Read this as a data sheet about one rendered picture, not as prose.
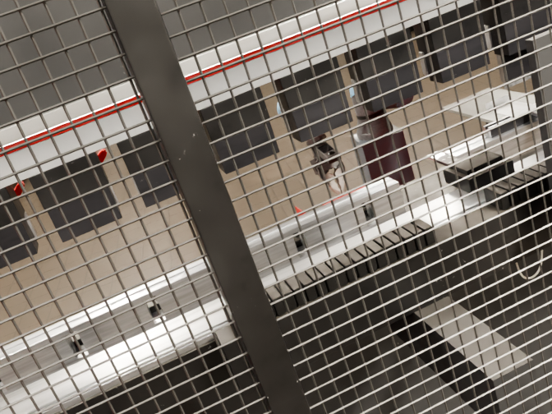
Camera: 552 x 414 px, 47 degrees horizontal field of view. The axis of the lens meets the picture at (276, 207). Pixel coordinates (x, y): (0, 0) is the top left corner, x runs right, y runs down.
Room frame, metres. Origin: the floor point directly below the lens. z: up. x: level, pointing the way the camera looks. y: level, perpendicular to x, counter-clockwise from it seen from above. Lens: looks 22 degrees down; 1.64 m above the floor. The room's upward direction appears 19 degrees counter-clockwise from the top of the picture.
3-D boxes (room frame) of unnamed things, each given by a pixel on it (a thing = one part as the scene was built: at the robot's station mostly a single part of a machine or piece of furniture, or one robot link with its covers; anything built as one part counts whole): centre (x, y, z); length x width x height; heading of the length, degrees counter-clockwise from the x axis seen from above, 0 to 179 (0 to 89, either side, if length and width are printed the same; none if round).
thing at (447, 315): (1.16, -0.22, 0.81); 0.64 x 0.08 x 0.14; 11
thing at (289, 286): (1.10, -0.06, 1.02); 0.44 x 0.06 x 0.04; 101
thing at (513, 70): (1.65, -0.74, 1.13); 0.10 x 0.02 x 0.10; 101
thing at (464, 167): (1.43, -0.46, 1.01); 0.26 x 0.12 x 0.05; 11
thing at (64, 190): (1.42, 0.42, 1.26); 0.15 x 0.09 x 0.17; 101
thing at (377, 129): (2.55, -0.50, 0.82); 0.15 x 0.15 x 0.10
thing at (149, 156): (1.46, 0.22, 1.26); 0.15 x 0.09 x 0.17; 101
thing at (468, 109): (1.79, -0.71, 1.00); 0.26 x 0.18 x 0.01; 11
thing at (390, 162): (2.55, -0.50, 0.39); 0.18 x 0.18 x 0.78; 3
